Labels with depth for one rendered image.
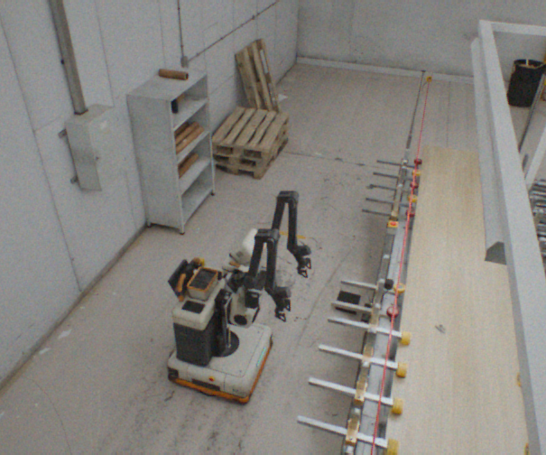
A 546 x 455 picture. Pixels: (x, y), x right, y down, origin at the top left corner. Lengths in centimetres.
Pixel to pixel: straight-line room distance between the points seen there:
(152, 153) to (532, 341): 431
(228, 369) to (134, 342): 102
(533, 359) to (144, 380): 335
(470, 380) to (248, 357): 159
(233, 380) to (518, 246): 263
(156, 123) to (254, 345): 231
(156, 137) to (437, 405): 344
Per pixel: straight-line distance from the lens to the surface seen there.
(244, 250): 301
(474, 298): 366
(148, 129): 492
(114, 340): 444
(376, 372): 338
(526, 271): 136
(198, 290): 339
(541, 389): 110
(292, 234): 319
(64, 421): 407
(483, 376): 320
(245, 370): 372
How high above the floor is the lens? 324
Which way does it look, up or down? 36 degrees down
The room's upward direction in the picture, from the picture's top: 2 degrees clockwise
